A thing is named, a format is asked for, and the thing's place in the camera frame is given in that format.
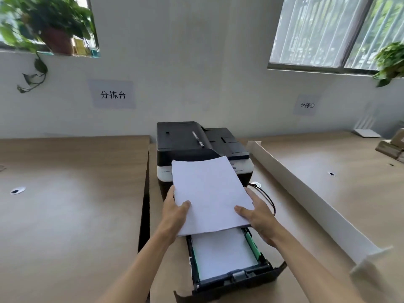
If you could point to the white paper in tray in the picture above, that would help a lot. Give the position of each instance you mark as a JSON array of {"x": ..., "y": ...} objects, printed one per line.
[{"x": 224, "y": 254}]

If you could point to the white desk divider panel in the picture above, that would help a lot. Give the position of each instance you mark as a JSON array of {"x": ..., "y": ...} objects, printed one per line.
[{"x": 312, "y": 201}]

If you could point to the person's right hand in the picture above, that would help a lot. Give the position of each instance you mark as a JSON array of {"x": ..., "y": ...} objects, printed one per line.
[{"x": 260, "y": 217}]

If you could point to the window with vertical blinds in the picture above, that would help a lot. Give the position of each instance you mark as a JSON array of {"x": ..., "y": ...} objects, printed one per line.
[{"x": 334, "y": 31}]

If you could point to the black and white printer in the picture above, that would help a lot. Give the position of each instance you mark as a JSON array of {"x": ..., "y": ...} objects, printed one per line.
[{"x": 195, "y": 154}]

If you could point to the black paper tray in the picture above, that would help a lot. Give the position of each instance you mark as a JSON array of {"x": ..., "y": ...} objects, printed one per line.
[{"x": 230, "y": 271}]

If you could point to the person's left thumb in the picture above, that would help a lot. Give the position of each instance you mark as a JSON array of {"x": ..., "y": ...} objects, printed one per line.
[{"x": 183, "y": 208}]

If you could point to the white paper stack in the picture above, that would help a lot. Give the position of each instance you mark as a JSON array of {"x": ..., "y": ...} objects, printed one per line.
[{"x": 208, "y": 195}]

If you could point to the cardboard box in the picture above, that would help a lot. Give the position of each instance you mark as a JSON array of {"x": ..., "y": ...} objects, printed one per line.
[{"x": 391, "y": 146}]

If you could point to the person's left forearm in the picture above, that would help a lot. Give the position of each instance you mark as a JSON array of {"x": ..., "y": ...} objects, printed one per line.
[{"x": 132, "y": 271}]

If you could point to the large white wall sign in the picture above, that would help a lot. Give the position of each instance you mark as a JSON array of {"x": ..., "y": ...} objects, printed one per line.
[{"x": 112, "y": 93}]

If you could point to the small white wall sign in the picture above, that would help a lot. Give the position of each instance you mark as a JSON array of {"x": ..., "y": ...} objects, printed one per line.
[{"x": 306, "y": 105}]

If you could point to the person's left hand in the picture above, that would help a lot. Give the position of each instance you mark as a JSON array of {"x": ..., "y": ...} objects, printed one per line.
[{"x": 172, "y": 214}]

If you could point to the green leafy plant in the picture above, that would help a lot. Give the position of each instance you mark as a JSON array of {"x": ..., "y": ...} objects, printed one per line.
[{"x": 389, "y": 63}]

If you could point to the person's right thumb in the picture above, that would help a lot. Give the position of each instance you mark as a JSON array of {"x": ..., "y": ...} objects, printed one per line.
[{"x": 244, "y": 213}]

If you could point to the person's right forearm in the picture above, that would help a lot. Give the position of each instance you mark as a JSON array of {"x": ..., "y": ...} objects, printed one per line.
[{"x": 312, "y": 271}]

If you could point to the black and silver pen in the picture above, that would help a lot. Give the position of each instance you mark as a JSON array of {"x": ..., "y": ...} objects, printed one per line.
[{"x": 198, "y": 139}]

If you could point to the potted plant in brown pot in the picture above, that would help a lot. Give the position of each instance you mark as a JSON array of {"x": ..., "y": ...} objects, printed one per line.
[{"x": 44, "y": 25}]

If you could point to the white router with antennas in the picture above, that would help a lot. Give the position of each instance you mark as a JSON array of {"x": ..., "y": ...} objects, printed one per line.
[{"x": 367, "y": 127}]

